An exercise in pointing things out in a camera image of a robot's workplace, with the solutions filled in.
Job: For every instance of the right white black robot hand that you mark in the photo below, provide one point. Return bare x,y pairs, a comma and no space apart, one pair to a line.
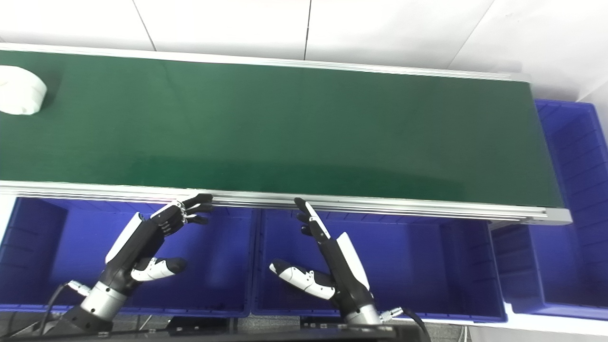
344,266

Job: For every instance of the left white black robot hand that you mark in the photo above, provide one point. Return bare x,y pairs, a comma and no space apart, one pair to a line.
137,240

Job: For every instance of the white cylindrical part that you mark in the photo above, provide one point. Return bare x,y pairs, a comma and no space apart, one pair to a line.
19,90

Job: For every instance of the blue plastic bin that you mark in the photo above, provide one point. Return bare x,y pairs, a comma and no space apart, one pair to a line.
403,266
71,237
574,190

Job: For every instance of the green conveyor belt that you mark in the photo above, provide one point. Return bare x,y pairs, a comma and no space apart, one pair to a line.
285,133

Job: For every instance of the aluminium conveyor side rail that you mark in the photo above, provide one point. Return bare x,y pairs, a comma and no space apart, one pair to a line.
380,204
285,61

